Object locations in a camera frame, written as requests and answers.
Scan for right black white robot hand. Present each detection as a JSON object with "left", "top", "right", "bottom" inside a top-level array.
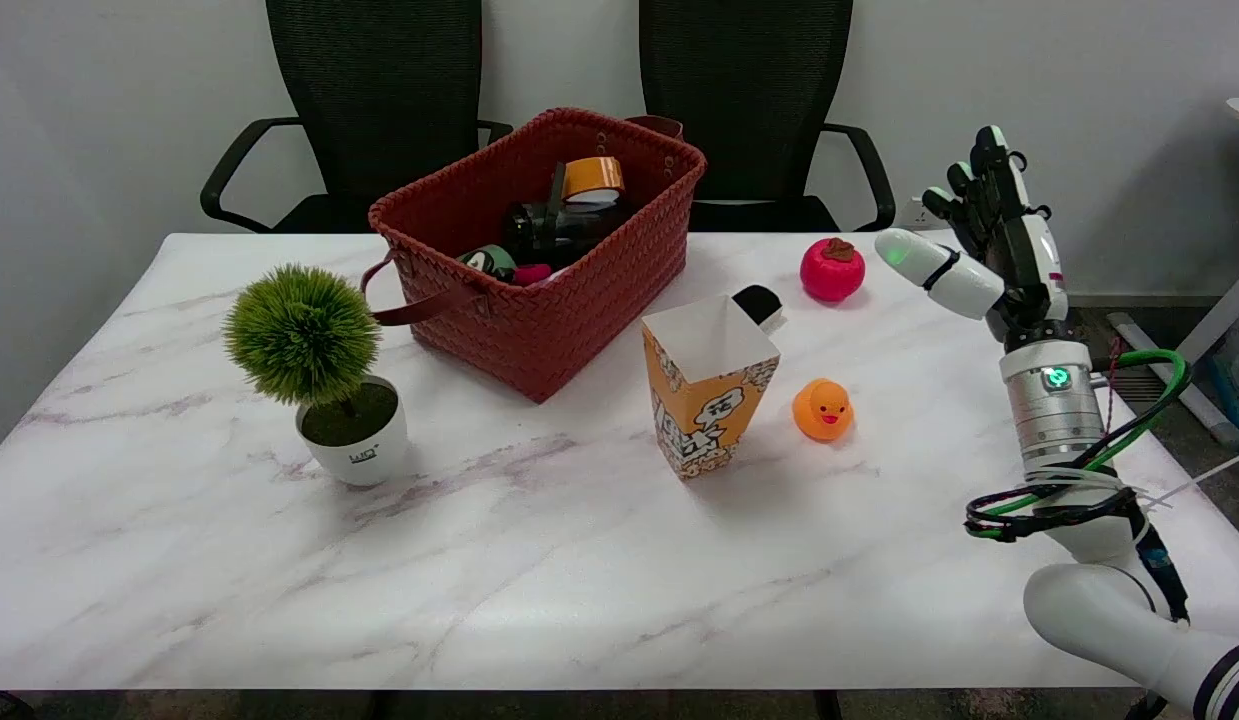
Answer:
[{"left": 874, "top": 125, "right": 1072, "bottom": 348}]

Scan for orange white popcorn box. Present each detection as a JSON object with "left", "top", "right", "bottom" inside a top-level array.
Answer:
[{"left": 641, "top": 293, "right": 782, "bottom": 480}]

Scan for white desk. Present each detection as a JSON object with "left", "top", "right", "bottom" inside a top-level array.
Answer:
[{"left": 1109, "top": 98, "right": 1239, "bottom": 451}]

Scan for red pomegranate toy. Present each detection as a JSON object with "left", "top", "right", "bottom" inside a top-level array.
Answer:
[{"left": 800, "top": 238, "right": 866, "bottom": 303}]

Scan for orange rubber duck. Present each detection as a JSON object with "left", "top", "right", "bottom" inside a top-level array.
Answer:
[{"left": 792, "top": 378, "right": 855, "bottom": 443}]

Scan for small black white object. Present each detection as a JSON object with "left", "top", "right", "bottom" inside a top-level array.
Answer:
[{"left": 732, "top": 285, "right": 788, "bottom": 334}]

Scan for white zip tie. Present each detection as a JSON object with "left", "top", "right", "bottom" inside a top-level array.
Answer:
[{"left": 1139, "top": 445, "right": 1239, "bottom": 507}]

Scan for black mesh office chair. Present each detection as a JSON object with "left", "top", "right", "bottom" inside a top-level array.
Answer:
[
  {"left": 639, "top": 0, "right": 896, "bottom": 233},
  {"left": 200, "top": 0, "right": 514, "bottom": 234}
]

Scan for orange tape roll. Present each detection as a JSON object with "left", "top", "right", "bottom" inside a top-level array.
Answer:
[{"left": 561, "top": 157, "right": 626, "bottom": 205}]

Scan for black bottle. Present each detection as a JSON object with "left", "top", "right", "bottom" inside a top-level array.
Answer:
[{"left": 503, "top": 165, "right": 635, "bottom": 269}]

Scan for red woven basket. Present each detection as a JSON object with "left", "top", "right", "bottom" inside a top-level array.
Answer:
[{"left": 361, "top": 108, "right": 708, "bottom": 405}]

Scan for green toy in basket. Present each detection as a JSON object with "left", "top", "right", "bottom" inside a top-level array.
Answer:
[{"left": 457, "top": 245, "right": 518, "bottom": 284}]

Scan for green ball plant white pot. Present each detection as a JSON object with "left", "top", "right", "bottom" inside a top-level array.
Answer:
[{"left": 223, "top": 263, "right": 410, "bottom": 488}]

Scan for green cable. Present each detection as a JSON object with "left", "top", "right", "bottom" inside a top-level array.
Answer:
[{"left": 982, "top": 349, "right": 1193, "bottom": 521}]

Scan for black cable bundle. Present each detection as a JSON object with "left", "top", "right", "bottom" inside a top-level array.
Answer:
[{"left": 965, "top": 352, "right": 1193, "bottom": 623}]

